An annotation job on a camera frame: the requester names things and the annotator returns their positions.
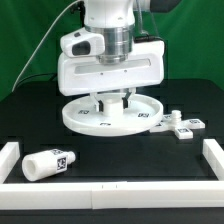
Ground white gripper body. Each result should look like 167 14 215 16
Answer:
58 28 164 96

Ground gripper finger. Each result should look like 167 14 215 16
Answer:
90 93 102 112
122 87 136 109

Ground white round table top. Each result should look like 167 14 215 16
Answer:
62 93 163 137

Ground white cross table base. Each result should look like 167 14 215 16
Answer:
150 110 205 140

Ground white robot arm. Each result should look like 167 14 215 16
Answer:
58 0 181 96

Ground white right fence bar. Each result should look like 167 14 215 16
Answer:
203 139 224 181

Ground white left fence bar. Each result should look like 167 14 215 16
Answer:
0 142 20 184

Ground black cable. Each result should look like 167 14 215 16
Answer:
14 72 59 88

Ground white cable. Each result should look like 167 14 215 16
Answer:
11 0 84 93

